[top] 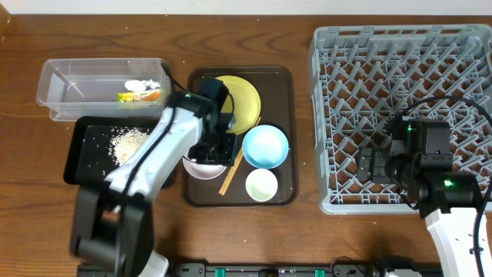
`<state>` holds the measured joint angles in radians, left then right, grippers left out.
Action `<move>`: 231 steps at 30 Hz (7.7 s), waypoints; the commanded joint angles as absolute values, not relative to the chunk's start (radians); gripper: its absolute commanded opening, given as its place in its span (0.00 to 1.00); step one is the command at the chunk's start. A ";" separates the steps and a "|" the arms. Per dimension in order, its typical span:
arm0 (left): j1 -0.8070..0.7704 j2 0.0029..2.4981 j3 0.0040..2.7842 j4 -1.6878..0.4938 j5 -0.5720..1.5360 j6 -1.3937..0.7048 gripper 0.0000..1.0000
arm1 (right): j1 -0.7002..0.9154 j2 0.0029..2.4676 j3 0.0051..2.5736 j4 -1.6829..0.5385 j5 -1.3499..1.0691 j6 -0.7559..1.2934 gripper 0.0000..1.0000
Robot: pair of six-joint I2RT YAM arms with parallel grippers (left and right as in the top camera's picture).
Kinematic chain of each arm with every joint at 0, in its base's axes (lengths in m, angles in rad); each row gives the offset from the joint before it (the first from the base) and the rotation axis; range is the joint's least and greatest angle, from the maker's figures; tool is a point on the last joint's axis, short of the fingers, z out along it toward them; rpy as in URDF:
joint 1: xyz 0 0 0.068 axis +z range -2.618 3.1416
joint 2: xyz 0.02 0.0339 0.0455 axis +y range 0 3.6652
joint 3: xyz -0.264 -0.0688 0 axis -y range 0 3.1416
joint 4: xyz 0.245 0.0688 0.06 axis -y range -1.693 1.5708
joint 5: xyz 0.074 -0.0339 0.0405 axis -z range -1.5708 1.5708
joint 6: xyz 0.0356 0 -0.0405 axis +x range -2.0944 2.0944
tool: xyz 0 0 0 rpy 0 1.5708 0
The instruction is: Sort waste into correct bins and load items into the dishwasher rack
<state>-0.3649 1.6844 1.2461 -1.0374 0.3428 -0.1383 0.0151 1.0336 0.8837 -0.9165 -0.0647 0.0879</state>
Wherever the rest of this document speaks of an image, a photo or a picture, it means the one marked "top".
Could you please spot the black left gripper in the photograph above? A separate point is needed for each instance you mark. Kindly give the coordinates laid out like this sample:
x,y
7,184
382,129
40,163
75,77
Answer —
x,y
227,159

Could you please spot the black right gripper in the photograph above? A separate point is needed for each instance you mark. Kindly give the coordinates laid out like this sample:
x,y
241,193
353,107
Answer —
x,y
375,165

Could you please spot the white bowl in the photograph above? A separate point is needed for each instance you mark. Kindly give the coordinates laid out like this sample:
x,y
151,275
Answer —
x,y
202,171

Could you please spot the light blue bowl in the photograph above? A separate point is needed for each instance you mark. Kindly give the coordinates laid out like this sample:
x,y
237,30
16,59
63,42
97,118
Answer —
x,y
265,147

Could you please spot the yellow plate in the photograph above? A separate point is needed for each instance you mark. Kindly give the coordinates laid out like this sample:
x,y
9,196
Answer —
x,y
247,102

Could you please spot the small pale green cup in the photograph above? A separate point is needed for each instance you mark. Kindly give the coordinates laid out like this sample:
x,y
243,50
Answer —
x,y
261,185

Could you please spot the green snack wrapper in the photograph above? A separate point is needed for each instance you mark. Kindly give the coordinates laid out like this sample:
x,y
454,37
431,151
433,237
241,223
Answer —
x,y
139,96

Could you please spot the rice grains pile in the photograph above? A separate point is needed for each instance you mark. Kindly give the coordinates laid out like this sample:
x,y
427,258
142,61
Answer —
x,y
124,144

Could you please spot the white tissue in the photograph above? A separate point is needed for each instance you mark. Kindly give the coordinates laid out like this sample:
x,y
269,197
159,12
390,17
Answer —
x,y
135,85

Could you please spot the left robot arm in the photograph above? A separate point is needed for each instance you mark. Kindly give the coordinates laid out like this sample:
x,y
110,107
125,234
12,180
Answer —
x,y
113,224

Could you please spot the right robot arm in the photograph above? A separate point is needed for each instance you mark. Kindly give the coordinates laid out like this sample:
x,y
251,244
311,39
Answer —
x,y
453,206

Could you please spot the grey dishwasher rack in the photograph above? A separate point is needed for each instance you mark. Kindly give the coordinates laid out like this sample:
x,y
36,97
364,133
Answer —
x,y
364,75

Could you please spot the black waste tray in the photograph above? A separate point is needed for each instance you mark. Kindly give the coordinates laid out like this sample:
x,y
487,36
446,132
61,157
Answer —
x,y
90,156

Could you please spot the wooden chopstick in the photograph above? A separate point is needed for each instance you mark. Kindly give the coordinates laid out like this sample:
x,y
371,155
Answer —
x,y
231,172

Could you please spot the dark brown serving tray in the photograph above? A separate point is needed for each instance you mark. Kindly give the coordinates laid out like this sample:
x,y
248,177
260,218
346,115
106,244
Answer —
x,y
275,88

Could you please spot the clear plastic bin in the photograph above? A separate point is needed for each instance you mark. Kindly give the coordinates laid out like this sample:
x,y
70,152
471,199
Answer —
x,y
77,87

